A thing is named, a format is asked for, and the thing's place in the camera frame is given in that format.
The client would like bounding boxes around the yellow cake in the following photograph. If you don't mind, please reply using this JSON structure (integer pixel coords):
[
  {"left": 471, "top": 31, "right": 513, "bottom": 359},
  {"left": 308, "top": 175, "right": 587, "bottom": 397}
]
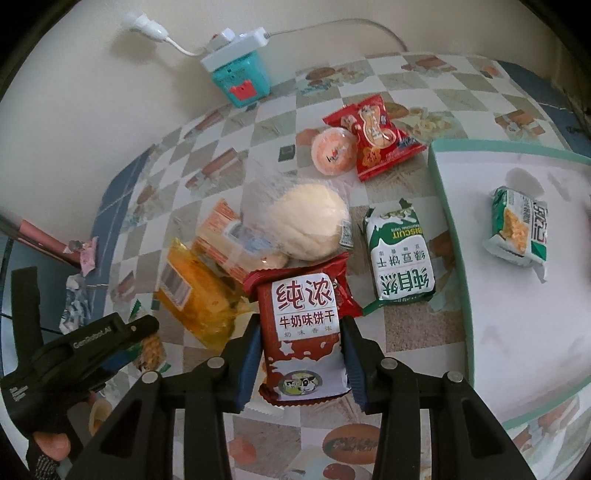
[{"left": 156, "top": 238, "right": 254, "bottom": 352}]

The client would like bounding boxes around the green white biscuit packet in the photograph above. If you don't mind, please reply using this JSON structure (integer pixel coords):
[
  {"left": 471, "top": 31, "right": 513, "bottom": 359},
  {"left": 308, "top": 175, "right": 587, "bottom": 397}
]
[{"left": 362, "top": 199, "right": 436, "bottom": 315}]

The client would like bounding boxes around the red milk biscuit packet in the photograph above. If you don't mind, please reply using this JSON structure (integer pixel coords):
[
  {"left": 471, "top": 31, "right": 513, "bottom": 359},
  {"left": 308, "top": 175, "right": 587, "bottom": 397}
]
[{"left": 243, "top": 253, "right": 363, "bottom": 406}]

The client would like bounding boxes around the orange striped snack packet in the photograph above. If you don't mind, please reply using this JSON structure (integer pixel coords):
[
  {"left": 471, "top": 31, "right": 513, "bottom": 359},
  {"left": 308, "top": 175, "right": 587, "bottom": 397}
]
[{"left": 192, "top": 199, "right": 290, "bottom": 283}]

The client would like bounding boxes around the left hand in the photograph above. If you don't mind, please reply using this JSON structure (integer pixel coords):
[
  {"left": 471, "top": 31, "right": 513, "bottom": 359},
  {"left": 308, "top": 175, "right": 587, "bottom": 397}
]
[{"left": 26, "top": 432, "right": 71, "bottom": 480}]

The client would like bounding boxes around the green white cracker packet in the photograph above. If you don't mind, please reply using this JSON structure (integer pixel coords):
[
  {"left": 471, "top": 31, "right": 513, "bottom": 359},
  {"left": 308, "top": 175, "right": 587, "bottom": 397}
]
[{"left": 483, "top": 186, "right": 549, "bottom": 283}]

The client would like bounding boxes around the white tray with teal rim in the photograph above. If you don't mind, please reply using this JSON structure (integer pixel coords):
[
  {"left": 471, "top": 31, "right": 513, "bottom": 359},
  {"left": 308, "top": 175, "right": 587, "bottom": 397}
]
[{"left": 429, "top": 140, "right": 590, "bottom": 428}]

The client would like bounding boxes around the round cream bun in bag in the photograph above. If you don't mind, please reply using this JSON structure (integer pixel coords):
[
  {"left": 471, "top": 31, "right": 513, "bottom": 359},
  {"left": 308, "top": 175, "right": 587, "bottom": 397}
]
[{"left": 240, "top": 161, "right": 353, "bottom": 263}]

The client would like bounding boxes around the red cartoon snack packet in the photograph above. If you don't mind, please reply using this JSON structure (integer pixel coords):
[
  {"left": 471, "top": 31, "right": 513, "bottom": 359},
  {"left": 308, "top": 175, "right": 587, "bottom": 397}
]
[{"left": 322, "top": 94, "right": 427, "bottom": 182}]

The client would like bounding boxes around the round peach jelly cup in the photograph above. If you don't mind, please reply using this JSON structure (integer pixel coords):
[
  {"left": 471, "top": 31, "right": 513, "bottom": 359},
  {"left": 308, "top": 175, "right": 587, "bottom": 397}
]
[{"left": 311, "top": 127, "right": 356, "bottom": 176}]

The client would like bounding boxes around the checkered patterned tablecloth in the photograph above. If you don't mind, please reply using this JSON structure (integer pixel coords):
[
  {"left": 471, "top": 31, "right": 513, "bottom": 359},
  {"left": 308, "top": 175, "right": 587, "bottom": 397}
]
[{"left": 86, "top": 54, "right": 590, "bottom": 479}]

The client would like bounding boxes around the teal box with red label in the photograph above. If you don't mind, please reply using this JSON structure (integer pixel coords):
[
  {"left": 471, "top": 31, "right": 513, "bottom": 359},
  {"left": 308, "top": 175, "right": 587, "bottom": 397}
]
[{"left": 211, "top": 51, "right": 271, "bottom": 108}]

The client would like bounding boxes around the white power strip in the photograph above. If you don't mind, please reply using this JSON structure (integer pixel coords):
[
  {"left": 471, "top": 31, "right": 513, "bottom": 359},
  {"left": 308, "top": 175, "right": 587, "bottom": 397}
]
[{"left": 200, "top": 27, "right": 270, "bottom": 73}]

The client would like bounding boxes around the white plug and cable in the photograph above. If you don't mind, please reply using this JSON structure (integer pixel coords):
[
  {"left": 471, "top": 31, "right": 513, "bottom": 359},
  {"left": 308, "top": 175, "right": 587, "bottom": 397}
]
[{"left": 120, "top": 11, "right": 206, "bottom": 59}]

